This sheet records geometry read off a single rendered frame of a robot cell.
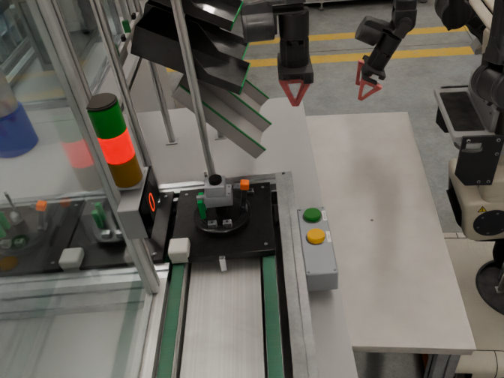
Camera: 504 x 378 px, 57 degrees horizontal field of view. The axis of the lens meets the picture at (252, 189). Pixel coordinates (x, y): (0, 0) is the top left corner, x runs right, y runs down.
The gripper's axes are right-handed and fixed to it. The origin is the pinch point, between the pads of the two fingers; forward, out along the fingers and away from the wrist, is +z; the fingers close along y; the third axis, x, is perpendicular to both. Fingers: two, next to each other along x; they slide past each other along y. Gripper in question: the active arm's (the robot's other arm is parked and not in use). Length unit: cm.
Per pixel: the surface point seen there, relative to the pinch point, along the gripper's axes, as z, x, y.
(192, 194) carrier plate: 27.7, -26.9, -4.6
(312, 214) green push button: 26.6, 3.1, 6.9
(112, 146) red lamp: -9.6, -30.7, 27.0
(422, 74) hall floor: 118, 111, -237
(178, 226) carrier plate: 27.9, -29.1, 7.1
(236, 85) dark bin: 2.9, -13.2, -15.0
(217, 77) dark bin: 0.7, -17.7, -15.7
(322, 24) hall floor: 119, 49, -356
